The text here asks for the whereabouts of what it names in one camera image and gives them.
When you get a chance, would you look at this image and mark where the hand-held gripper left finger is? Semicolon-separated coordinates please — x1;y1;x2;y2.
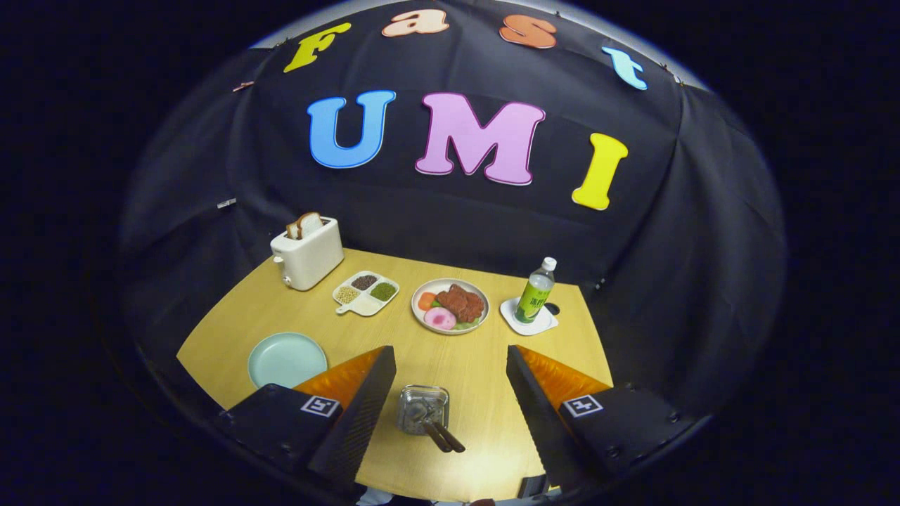
214;344;398;496

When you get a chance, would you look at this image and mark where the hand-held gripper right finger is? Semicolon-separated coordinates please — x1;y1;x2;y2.
506;344;697;493

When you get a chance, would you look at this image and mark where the metal spoon brown handle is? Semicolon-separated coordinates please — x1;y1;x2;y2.
419;415;453;455

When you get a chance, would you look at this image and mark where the metal fork brown handle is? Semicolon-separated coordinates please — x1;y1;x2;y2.
427;411;466;453

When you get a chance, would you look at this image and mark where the white square coaster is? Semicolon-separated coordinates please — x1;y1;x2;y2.
500;297;560;336

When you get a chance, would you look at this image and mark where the pale green plate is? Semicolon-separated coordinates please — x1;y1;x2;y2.
247;332;329;389

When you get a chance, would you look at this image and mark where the white divided dish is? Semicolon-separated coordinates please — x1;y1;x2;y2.
333;271;400;317

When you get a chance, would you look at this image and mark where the white food plate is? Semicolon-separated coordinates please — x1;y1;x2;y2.
411;278;491;335

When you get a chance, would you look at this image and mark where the green drink bottle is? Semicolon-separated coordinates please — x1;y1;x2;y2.
514;257;558;325

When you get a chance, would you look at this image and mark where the brown meat piece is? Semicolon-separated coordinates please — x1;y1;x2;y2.
436;284;486;324

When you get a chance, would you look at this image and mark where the white toaster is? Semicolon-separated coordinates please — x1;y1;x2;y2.
271;216;345;292

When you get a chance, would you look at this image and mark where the black backdrop cloth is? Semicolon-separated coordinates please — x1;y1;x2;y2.
116;0;787;422

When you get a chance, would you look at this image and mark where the metal wire basket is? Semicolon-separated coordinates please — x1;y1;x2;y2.
396;384;451;436

